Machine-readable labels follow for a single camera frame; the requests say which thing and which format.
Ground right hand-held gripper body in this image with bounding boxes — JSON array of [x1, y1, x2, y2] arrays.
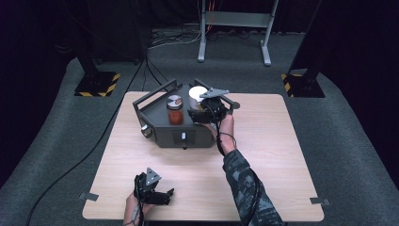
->
[[199, 88, 231, 123]]

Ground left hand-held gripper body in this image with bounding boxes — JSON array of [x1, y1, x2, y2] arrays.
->
[[134, 167, 163, 205]]

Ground white cup with lid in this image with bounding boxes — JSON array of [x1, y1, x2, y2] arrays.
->
[[187, 85, 210, 112]]

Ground glass jar with silver lid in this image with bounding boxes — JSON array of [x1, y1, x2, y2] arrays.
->
[[166, 94, 185, 126]]

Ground black corner rack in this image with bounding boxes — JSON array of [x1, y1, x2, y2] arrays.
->
[[132, 78, 241, 151]]

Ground person's right hand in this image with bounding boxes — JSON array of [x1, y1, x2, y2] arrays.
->
[[202, 114, 237, 155]]

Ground person's left hand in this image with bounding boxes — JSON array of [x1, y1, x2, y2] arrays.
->
[[122, 191, 155, 226]]

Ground grey tape strip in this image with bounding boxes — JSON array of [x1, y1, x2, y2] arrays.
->
[[77, 192, 100, 202], [309, 197, 331, 207]]

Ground grey metal stand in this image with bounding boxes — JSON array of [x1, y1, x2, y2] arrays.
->
[[197, 0, 279, 67]]

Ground left hand-held gripper cable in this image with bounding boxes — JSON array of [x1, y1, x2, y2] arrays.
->
[[133, 175, 146, 226]]

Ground hand-held gripper cable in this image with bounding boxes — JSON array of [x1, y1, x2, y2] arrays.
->
[[210, 105, 263, 226], [133, 175, 146, 226]]

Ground right hand-held gripper cable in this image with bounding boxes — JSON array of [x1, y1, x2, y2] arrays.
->
[[210, 105, 263, 226]]

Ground short black floor cable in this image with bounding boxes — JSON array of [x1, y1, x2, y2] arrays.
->
[[142, 56, 171, 92]]

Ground long black floor cable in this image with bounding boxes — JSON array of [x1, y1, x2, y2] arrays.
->
[[25, 57, 149, 226]]

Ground bundle of floor cables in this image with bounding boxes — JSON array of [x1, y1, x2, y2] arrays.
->
[[148, 28, 202, 50]]

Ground black post with striped base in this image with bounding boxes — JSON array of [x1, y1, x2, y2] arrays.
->
[[73, 46, 121, 98], [280, 0, 327, 99]]

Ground orange hanging cables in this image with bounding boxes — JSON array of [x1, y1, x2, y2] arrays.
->
[[204, 0, 224, 32]]

